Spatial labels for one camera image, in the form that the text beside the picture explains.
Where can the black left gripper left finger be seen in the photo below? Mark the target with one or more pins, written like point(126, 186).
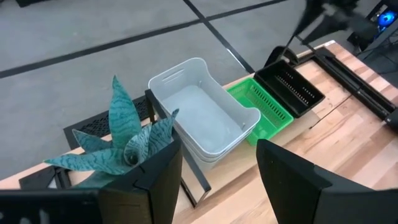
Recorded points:
point(155, 186)

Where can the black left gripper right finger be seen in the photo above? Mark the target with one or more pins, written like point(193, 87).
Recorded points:
point(295, 186)

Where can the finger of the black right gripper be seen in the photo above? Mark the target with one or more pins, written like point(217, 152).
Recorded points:
point(326, 28)
point(311, 12)

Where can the green plastic basket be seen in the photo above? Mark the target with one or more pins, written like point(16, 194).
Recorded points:
point(264, 133)

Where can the black plastic basket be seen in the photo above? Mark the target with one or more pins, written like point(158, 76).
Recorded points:
point(280, 87)

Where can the black perforated shelf panel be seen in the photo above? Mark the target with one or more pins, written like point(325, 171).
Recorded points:
point(93, 127)

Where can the computer tower blue fan light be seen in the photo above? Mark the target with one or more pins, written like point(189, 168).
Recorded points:
point(387, 17)

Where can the white plastic bin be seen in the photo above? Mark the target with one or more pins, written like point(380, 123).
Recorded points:
point(199, 160)
point(202, 121)

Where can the artificial snake plant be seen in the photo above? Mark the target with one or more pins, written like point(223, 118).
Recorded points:
point(122, 115)

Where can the black metal shelf frame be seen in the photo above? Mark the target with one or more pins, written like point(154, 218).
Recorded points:
point(192, 168)

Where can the black table edge rail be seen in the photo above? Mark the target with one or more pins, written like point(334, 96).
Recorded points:
point(354, 84)

